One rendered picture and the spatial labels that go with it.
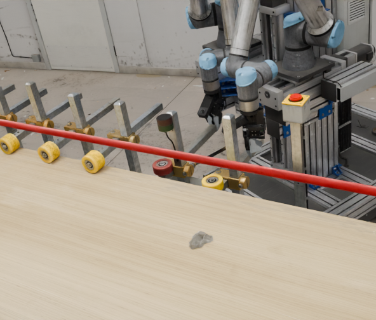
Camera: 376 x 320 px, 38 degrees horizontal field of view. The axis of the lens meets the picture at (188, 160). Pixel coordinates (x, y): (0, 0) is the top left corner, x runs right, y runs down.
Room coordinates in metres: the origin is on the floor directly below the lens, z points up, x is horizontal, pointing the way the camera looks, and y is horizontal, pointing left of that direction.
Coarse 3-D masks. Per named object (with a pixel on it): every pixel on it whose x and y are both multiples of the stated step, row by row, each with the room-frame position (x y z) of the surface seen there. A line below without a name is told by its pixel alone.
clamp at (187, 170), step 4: (172, 160) 1.91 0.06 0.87; (184, 164) 1.86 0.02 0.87; (188, 164) 1.86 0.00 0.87; (176, 168) 1.85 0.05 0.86; (180, 168) 1.84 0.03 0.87; (184, 168) 1.84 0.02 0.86; (188, 168) 1.84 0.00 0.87; (192, 168) 1.86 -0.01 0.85; (176, 172) 1.86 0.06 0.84; (180, 172) 1.84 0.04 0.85; (184, 172) 1.83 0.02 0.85; (188, 172) 1.83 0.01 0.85; (192, 172) 1.85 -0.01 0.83; (176, 176) 1.86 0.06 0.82; (180, 176) 1.85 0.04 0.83; (184, 176) 1.84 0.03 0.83; (188, 176) 1.83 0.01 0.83
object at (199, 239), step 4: (200, 232) 1.37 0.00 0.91; (204, 232) 1.37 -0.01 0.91; (192, 236) 1.36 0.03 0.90; (196, 236) 1.34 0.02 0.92; (200, 236) 1.35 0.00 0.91; (204, 236) 1.34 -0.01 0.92; (208, 236) 1.34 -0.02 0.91; (212, 236) 1.35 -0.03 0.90; (192, 240) 1.33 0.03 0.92; (196, 240) 1.33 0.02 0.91; (200, 240) 1.33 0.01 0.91; (204, 240) 1.33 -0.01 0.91; (208, 240) 1.33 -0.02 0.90; (212, 240) 1.33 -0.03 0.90; (192, 244) 1.31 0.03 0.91; (196, 244) 1.32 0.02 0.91; (200, 244) 1.31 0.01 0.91; (192, 248) 1.30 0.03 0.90
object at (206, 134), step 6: (210, 126) 2.16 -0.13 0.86; (216, 126) 2.16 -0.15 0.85; (204, 132) 2.12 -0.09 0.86; (210, 132) 2.12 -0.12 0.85; (198, 138) 2.07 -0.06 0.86; (204, 138) 2.07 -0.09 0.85; (192, 144) 2.03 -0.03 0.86; (198, 144) 2.03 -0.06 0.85; (186, 150) 1.98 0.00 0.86; (192, 150) 1.99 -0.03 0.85; (168, 174) 1.84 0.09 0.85
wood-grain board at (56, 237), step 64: (0, 192) 1.85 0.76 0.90; (64, 192) 1.77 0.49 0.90; (128, 192) 1.69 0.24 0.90; (192, 192) 1.61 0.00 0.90; (0, 256) 1.44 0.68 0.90; (64, 256) 1.38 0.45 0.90; (128, 256) 1.33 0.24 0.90; (192, 256) 1.27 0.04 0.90; (256, 256) 1.22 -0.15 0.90; (320, 256) 1.17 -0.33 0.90
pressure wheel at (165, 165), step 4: (160, 160) 1.87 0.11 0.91; (164, 160) 1.86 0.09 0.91; (168, 160) 1.86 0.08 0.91; (152, 164) 1.84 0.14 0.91; (156, 164) 1.84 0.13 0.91; (160, 164) 1.83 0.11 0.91; (164, 164) 1.83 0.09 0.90; (168, 164) 1.82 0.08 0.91; (172, 164) 1.84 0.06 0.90; (156, 168) 1.81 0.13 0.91; (160, 168) 1.80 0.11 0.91; (164, 168) 1.80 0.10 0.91; (168, 168) 1.81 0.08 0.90; (172, 168) 1.83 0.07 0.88; (156, 172) 1.81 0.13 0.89; (160, 172) 1.80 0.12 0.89; (164, 172) 1.80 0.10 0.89; (168, 172) 1.81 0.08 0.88
